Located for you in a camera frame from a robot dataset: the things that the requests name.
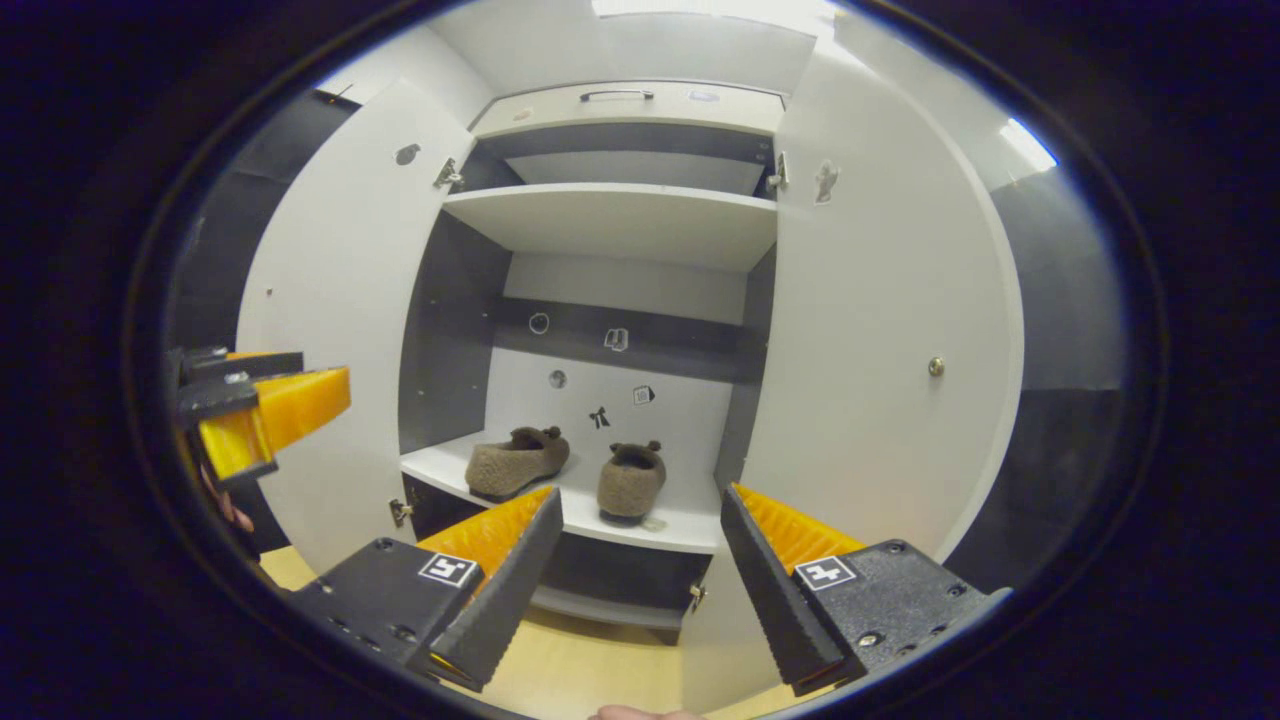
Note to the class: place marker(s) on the black backdrop cloth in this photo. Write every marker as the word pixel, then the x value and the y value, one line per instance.
pixel 220 260
pixel 1060 450

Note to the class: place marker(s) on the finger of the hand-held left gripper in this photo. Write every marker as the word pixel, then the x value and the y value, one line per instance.
pixel 215 397
pixel 250 364

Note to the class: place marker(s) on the metal door hinge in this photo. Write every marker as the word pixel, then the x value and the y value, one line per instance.
pixel 447 173
pixel 400 512
pixel 776 172
pixel 697 596

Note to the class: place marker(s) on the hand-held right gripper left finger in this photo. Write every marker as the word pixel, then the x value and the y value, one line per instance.
pixel 505 600

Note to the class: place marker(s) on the brown fuzzy slipper shoe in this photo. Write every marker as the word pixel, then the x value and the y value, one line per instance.
pixel 510 468
pixel 630 485

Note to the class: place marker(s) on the ceiling light panel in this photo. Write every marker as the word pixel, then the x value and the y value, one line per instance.
pixel 1028 145
pixel 700 7

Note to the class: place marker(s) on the white shoe cabinet door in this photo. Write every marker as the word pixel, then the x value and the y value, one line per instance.
pixel 330 300
pixel 880 300

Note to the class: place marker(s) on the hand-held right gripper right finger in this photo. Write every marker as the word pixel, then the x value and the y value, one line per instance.
pixel 775 600

